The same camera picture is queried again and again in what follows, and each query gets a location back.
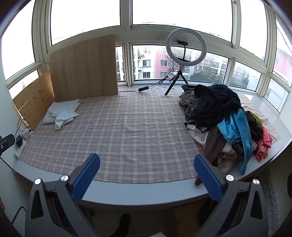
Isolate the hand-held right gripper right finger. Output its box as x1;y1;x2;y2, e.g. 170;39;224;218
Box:
193;154;268;237

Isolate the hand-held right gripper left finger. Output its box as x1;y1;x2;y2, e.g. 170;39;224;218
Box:
25;153;101;237

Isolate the navy blue shirt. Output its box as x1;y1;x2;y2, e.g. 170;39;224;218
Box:
190;84;242;129

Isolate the cream knit sweater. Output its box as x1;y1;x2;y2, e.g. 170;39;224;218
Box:
189;129;243;175

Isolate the brown fleece garment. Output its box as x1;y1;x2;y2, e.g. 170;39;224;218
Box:
203;131;231;169

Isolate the wooden slat panel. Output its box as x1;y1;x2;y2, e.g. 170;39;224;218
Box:
12;68;55;131

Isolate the pink plaid blanket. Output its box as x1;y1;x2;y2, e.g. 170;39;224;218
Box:
17;85;281;184

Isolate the white cloth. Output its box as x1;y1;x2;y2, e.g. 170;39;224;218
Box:
43;99;82;130

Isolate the pink garment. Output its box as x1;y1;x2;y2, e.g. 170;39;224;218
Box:
255;126;273;162

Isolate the black garment yellow trim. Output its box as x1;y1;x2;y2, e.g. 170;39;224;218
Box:
244;110;265;142

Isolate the light wooden board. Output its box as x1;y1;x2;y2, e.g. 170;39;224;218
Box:
49;34;119;102

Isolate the white power adapter with cable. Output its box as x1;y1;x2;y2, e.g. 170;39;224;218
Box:
14;129;33;158

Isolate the black ring light cable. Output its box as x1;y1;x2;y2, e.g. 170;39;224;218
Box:
118;64;177;93

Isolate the white ring light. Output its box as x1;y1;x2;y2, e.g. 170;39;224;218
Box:
166;28;208;67

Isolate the white window frame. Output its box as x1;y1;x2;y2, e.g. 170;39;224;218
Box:
0;0;292;114

